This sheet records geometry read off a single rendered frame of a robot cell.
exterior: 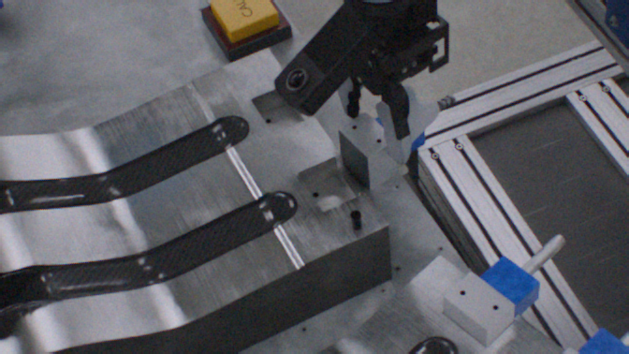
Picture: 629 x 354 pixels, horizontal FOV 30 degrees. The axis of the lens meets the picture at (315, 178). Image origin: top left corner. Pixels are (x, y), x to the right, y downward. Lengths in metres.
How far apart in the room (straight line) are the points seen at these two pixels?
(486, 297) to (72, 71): 0.58
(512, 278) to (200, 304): 0.28
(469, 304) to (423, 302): 0.05
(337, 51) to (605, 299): 0.89
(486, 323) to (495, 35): 1.51
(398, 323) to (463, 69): 1.40
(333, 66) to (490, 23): 1.47
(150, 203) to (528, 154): 1.00
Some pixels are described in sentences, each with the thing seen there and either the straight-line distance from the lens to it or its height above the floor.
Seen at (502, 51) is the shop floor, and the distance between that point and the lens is 2.42.
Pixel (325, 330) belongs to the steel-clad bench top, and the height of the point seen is 0.80.
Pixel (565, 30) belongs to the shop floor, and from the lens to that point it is 2.48.
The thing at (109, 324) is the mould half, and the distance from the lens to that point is 1.00.
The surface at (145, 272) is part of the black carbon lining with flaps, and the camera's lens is 1.06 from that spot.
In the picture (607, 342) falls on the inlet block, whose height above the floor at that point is 0.87.
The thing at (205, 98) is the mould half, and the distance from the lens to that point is 1.16.
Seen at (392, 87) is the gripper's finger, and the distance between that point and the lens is 1.06.
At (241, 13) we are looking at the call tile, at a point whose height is 0.84.
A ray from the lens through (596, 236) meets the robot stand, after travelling 1.88.
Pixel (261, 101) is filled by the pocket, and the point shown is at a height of 0.88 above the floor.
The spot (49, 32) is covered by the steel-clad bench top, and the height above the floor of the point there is 0.80.
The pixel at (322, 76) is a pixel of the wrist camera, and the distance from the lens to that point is 1.03.
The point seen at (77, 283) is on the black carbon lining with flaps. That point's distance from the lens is 1.03.
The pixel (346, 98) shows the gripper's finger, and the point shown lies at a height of 0.88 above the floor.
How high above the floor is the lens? 1.74
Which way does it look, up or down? 52 degrees down
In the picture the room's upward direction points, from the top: 8 degrees counter-clockwise
